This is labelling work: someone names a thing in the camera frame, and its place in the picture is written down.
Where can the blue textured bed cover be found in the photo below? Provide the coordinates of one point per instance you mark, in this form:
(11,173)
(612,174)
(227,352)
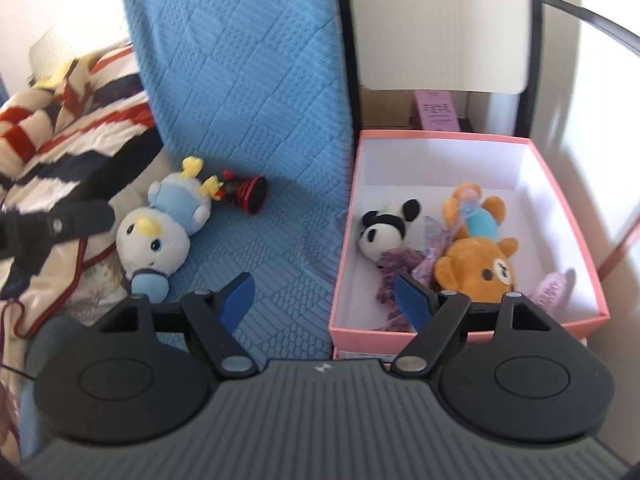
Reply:
(258,87)

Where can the red black figurine toy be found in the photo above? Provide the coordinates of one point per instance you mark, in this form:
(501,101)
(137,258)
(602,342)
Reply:
(246,193)

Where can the striped red navy blanket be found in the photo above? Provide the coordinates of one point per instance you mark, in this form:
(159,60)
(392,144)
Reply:
(84,133)

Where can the beige pillow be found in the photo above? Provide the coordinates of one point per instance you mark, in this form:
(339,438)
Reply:
(29,299)

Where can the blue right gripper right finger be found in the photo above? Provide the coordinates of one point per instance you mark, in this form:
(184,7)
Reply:
(415,301)

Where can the panda plush toy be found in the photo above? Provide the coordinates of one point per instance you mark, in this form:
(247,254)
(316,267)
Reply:
(386,229)

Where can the black metal chair frame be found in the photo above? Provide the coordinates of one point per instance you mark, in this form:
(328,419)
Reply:
(488,46)

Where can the purple floral fabric scrunchie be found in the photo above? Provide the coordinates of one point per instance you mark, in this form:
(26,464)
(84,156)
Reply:
(420,264)

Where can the pink paper card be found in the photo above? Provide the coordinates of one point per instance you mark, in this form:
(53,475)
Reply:
(434,111)

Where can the pink fluffy hair clip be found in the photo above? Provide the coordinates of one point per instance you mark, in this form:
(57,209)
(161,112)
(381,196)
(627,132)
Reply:
(553,291)

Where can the pink storage box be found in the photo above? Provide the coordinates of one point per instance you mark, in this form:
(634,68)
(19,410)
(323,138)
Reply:
(394,166)

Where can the orange bear plush toy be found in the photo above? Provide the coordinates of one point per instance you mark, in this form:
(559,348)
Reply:
(477,261)

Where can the white blue penguin plush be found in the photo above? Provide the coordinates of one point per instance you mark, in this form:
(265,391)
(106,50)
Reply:
(153,241)

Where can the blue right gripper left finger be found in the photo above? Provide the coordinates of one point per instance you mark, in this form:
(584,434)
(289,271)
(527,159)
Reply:
(234,300)

